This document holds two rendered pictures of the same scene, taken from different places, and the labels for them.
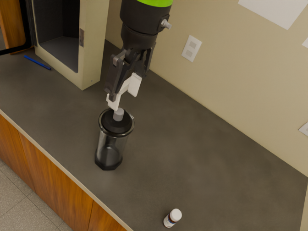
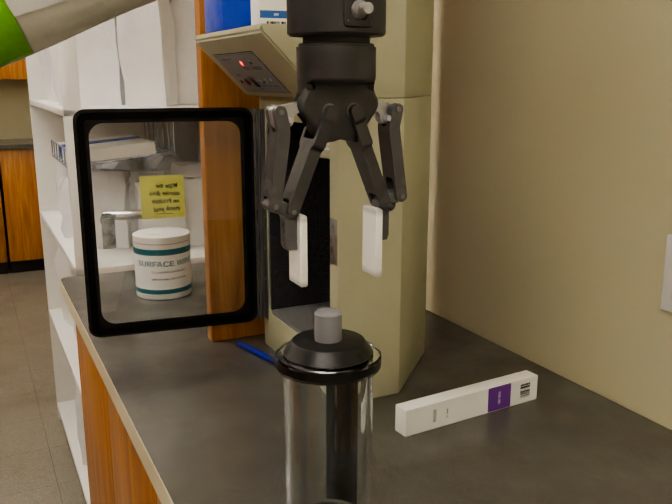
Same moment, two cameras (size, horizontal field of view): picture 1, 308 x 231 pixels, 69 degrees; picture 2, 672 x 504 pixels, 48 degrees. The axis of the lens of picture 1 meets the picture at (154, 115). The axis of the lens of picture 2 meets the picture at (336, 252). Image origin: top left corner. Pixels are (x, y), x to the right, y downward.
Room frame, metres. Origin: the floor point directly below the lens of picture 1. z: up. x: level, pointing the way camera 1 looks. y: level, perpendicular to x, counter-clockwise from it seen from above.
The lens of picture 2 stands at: (-0.08, -0.41, 1.44)
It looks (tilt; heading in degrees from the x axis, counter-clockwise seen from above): 13 degrees down; 45
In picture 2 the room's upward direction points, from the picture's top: straight up
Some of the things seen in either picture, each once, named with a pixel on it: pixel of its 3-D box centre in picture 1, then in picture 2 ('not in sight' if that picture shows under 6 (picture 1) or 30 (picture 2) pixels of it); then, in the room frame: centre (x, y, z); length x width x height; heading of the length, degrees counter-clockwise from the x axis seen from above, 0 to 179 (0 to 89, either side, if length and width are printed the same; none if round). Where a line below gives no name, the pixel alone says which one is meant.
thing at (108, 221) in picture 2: not in sight; (108, 231); (0.54, 0.74, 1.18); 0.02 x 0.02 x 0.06; 64
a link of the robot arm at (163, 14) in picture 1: (146, 10); (338, 9); (0.43, 0.09, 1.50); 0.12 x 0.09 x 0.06; 71
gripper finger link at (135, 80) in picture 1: (134, 85); (372, 240); (0.47, 0.08, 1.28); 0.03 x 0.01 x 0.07; 71
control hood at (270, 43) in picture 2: not in sight; (259, 64); (0.69, 0.51, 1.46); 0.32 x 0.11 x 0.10; 71
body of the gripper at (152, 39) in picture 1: (136, 42); (336, 91); (0.43, 0.09, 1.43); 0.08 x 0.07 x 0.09; 161
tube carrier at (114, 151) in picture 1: (112, 140); (328, 448); (0.42, 0.10, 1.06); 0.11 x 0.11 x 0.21
